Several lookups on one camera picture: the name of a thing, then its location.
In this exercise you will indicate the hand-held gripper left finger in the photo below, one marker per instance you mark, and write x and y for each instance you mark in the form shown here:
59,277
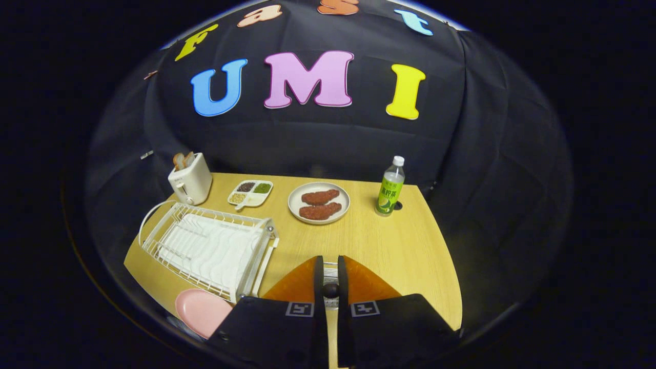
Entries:
319,318

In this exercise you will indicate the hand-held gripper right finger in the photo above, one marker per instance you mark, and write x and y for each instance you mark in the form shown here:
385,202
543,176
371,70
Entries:
343,318

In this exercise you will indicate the pink plate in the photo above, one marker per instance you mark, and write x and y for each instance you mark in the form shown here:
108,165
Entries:
202,310

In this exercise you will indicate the white plate with meat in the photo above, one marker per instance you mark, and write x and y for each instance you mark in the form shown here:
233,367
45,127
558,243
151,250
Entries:
294,202

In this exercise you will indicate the red meat patty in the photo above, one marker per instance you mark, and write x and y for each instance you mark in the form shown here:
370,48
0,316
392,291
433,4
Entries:
320,197
320,211

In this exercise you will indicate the green label drink bottle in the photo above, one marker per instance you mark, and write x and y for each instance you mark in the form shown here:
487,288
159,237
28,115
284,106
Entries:
390,192

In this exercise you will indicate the white divided snack tray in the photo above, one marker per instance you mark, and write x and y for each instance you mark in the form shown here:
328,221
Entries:
256,199

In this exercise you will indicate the green beans pile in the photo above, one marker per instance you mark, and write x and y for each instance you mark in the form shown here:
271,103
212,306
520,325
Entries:
262,188

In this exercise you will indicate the yellow beans pile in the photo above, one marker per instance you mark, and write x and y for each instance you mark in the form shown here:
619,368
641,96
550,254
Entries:
238,198

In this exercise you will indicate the dark beans pile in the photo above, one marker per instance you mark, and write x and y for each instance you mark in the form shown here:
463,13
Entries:
246,187

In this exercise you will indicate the black backdrop cloth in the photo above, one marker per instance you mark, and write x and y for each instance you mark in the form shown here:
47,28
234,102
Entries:
307,143

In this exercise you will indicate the white toaster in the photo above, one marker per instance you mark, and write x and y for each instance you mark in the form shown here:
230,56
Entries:
197,182

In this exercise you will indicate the toasted bread slice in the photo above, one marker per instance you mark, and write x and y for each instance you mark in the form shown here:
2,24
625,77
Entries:
189,158
179,161

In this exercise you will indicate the silver cloth clip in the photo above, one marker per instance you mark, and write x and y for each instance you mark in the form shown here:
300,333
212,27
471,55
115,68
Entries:
147,154

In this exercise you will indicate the red cloth clip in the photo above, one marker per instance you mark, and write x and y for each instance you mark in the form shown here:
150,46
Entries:
150,75

